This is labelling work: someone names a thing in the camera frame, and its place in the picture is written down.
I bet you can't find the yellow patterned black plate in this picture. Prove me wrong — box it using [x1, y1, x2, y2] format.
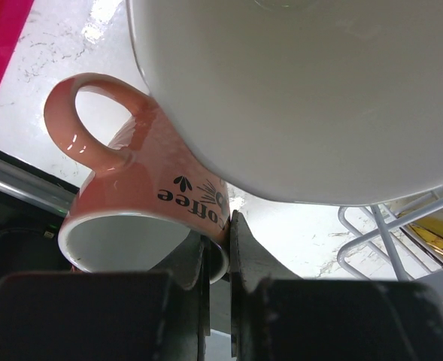
[390, 192, 443, 259]

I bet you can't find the clear wire dish rack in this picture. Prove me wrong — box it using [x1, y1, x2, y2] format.
[337, 191, 443, 281]

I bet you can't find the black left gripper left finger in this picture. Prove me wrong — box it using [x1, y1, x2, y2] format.
[0, 232, 211, 360]

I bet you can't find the pink coffee mug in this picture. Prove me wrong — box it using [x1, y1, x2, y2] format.
[44, 73, 230, 282]

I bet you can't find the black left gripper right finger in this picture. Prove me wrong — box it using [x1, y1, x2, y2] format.
[230, 212, 443, 360]

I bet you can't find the light blue mug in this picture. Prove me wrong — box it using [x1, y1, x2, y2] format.
[126, 1, 443, 205]

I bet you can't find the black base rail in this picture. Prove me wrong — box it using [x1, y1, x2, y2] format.
[0, 151, 78, 274]

